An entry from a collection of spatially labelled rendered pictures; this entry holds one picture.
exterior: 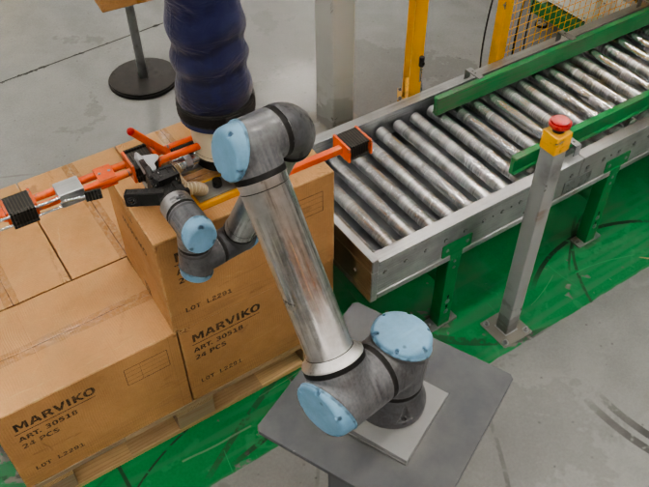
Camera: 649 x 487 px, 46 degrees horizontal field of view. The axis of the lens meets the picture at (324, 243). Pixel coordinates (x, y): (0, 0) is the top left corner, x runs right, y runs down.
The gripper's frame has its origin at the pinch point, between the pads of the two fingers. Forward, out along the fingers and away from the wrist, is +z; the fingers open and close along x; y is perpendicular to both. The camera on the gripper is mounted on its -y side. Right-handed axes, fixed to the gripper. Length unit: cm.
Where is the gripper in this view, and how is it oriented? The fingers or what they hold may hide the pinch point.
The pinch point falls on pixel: (136, 165)
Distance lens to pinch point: 223.3
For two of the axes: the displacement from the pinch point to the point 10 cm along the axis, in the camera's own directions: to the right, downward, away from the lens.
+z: -5.5, -6.0, 5.8
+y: 8.4, -4.0, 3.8
